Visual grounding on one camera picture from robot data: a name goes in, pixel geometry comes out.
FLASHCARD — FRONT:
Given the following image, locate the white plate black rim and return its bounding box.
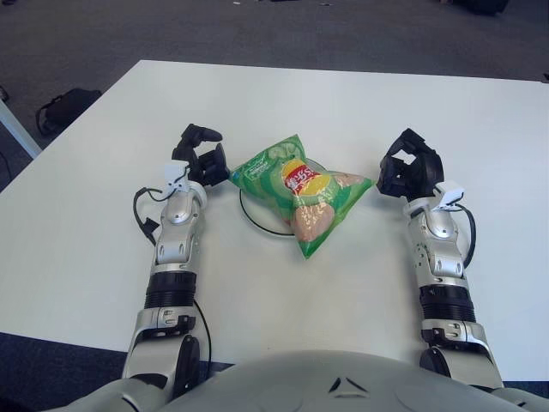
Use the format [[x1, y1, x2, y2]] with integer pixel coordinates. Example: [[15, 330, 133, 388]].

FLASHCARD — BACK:
[[238, 158, 321, 237]]

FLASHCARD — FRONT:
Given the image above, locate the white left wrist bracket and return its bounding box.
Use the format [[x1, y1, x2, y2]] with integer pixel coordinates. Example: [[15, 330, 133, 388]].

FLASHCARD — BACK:
[[165, 161, 192, 192]]

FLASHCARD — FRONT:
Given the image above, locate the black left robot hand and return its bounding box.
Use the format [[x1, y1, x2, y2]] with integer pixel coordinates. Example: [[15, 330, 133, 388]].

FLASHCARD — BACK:
[[172, 123, 232, 188]]

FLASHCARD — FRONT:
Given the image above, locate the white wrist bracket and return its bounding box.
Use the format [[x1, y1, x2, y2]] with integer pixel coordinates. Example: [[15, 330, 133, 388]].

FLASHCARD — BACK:
[[165, 161, 192, 192], [435, 181, 467, 211]]

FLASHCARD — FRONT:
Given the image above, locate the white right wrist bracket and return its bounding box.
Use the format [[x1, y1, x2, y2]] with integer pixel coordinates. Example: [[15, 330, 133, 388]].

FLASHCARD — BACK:
[[435, 181, 467, 211]]

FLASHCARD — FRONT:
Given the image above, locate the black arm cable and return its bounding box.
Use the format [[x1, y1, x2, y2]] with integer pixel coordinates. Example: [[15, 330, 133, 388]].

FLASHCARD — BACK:
[[456, 203, 478, 267], [132, 184, 212, 377]]

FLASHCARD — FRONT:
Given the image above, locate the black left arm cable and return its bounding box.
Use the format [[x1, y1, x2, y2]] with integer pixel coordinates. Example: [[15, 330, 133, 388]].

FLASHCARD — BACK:
[[132, 184, 212, 377]]

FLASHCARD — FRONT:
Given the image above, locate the grey robot torso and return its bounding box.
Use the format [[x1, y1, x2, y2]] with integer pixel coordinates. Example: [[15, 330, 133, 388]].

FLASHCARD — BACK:
[[162, 349, 528, 412]]

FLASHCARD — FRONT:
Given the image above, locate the green potato chips bag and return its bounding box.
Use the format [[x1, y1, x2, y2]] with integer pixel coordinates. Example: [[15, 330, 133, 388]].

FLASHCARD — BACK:
[[230, 133, 373, 259]]

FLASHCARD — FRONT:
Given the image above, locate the black bag on floor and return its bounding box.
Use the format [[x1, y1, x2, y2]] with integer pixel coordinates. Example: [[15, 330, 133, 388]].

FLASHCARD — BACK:
[[36, 88, 103, 134]]

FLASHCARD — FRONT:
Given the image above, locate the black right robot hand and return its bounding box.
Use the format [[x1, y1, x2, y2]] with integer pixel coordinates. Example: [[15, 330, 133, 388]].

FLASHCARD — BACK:
[[376, 127, 444, 201]]

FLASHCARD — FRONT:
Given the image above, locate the white desk leg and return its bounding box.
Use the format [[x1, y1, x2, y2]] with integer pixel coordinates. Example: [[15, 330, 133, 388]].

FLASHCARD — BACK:
[[0, 100, 43, 161]]

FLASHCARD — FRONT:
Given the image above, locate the black floor object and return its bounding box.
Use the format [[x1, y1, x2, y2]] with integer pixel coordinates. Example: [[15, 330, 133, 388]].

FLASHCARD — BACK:
[[454, 0, 511, 14]]

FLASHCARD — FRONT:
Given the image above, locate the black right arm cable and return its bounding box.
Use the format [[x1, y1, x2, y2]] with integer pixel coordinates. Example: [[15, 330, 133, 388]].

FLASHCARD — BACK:
[[456, 203, 478, 267]]

